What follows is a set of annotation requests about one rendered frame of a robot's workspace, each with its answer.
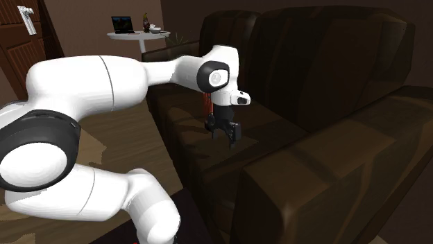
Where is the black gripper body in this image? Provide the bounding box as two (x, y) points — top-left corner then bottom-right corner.
(212, 103), (235, 127)

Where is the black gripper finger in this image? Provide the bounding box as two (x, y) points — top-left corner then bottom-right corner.
(204, 114), (219, 140)
(223, 121), (242, 150)

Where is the white round side table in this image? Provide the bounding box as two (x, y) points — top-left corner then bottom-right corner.
(106, 12), (171, 54)

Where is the red cylindrical object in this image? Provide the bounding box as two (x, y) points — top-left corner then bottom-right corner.
(202, 91), (214, 117)

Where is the brown wooden door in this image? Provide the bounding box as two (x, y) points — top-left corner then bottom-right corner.
(0, 0), (65, 101)

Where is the dark brown leather sofa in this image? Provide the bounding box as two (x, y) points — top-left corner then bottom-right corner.
(141, 6), (433, 244)

